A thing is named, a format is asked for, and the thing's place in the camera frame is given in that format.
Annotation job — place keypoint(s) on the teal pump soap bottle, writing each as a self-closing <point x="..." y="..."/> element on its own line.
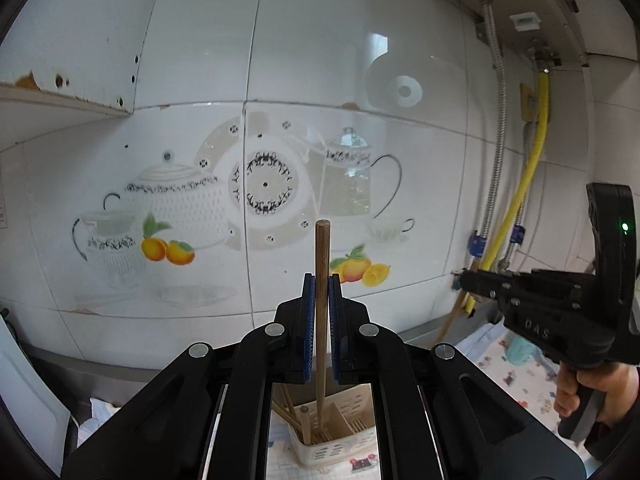
<point x="520" y="352"/>

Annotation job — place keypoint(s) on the cartoon printed white blanket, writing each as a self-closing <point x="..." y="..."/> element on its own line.
<point x="500" y="375"/>

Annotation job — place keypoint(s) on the cream plastic utensil holder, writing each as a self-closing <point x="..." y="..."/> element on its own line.
<point x="350" y="410"/>

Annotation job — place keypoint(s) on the white plastic board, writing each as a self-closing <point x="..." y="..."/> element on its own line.
<point x="30" y="400"/>

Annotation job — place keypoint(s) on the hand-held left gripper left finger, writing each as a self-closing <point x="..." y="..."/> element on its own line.
<point x="309" y="320"/>

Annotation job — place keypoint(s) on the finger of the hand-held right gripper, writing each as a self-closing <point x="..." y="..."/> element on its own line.
<point x="482" y="286"/>

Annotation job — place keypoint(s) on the clear round suction cup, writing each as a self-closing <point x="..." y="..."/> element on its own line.
<point x="406" y="91"/>

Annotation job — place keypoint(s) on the white plastic plug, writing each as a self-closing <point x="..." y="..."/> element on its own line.
<point x="525" y="22"/>

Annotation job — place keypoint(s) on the beige wall socket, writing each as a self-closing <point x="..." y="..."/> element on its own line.
<point x="526" y="110"/>

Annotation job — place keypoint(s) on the person's right hand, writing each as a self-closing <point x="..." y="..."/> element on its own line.
<point x="620" y="390"/>

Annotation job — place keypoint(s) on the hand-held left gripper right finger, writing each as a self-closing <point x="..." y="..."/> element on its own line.
<point x="336" y="320"/>

